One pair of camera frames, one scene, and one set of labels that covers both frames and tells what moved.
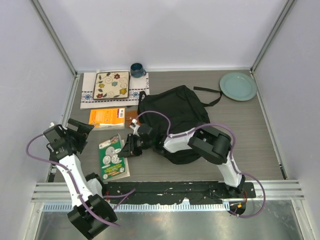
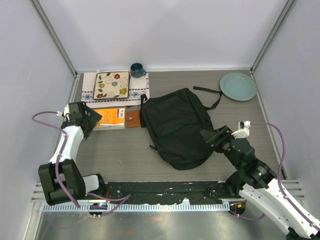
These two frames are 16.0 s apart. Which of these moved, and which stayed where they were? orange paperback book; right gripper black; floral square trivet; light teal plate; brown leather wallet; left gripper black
Moved: left gripper black; right gripper black
Stayed: light teal plate; orange paperback book; brown leather wallet; floral square trivet
